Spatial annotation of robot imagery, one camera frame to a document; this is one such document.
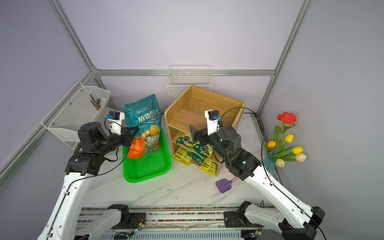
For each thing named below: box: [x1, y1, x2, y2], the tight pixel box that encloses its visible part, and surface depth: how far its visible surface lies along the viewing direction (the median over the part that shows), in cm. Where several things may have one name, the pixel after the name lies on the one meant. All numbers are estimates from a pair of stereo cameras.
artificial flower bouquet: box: [265, 111, 307, 168], surface depth 72 cm
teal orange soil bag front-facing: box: [122, 94, 162, 160], surface depth 69 cm
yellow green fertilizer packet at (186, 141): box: [175, 135, 200, 150], surface depth 83 cm
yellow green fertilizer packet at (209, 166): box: [199, 158, 218, 176], surface depth 92 cm
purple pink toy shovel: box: [215, 176, 240, 194], surface depth 87 cm
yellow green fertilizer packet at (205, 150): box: [192, 141, 213, 158], surface depth 80 cm
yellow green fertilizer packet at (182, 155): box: [172, 146, 193, 166], surface depth 94 cm
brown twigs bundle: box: [90, 94, 101, 111], surface depth 86 cm
